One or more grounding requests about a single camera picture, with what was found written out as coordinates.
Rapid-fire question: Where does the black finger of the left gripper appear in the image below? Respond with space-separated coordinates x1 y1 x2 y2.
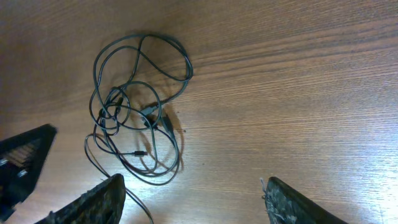
1 124 57 221

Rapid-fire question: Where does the black cable bundle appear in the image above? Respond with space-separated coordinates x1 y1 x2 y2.
83 33 194 224

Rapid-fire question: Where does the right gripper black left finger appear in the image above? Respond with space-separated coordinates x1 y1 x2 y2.
38 174 126 224

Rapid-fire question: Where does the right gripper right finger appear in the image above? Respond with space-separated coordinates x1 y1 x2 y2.
260 177 347 224

